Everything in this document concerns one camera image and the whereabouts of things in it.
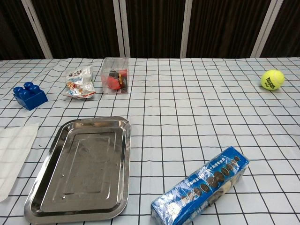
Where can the white cloth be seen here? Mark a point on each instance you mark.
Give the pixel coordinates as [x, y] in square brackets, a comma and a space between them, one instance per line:
[14, 154]

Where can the metal tray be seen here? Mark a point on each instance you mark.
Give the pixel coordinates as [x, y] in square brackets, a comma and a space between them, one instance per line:
[84, 171]

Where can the white checkered tablecloth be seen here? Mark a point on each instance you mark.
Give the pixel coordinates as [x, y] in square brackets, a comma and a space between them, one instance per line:
[187, 122]

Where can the clear bag red items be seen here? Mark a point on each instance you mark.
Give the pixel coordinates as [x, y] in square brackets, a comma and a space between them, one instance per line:
[115, 77]

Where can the white crumpled snack bag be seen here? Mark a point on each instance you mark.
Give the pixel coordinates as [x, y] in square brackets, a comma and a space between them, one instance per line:
[79, 83]

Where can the blue cookie package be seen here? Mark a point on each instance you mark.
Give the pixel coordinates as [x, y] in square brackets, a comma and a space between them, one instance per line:
[199, 191]

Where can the blue toy building block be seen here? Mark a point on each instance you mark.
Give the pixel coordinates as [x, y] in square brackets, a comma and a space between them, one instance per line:
[29, 95]

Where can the yellow-green tennis ball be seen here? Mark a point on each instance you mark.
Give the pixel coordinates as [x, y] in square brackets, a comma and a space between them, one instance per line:
[272, 79]

